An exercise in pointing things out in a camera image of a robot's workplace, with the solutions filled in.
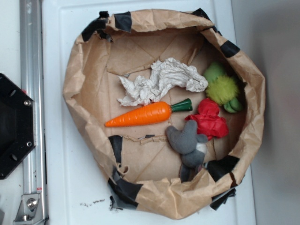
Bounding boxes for gray plush animal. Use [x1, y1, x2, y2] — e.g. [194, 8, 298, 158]
[166, 120, 208, 182]

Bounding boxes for orange plastic toy carrot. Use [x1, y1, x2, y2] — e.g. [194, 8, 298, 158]
[105, 98, 193, 127]

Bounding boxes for crumpled white paper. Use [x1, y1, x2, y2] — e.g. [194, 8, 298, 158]
[118, 58, 208, 106]

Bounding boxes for brown paper bag bin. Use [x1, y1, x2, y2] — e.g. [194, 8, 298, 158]
[63, 9, 265, 219]

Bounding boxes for crumpled red paper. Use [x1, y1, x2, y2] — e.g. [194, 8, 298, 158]
[185, 98, 229, 141]

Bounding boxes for green fuzzy plush toy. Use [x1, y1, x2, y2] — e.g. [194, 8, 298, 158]
[203, 61, 243, 113]

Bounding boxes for white tray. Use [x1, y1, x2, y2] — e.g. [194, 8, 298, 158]
[42, 0, 256, 225]

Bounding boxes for aluminium extrusion rail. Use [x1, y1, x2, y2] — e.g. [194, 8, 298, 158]
[19, 0, 49, 225]

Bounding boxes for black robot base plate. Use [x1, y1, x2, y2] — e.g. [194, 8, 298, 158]
[0, 74, 35, 180]

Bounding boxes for metal corner bracket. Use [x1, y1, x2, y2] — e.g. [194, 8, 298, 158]
[13, 193, 43, 225]

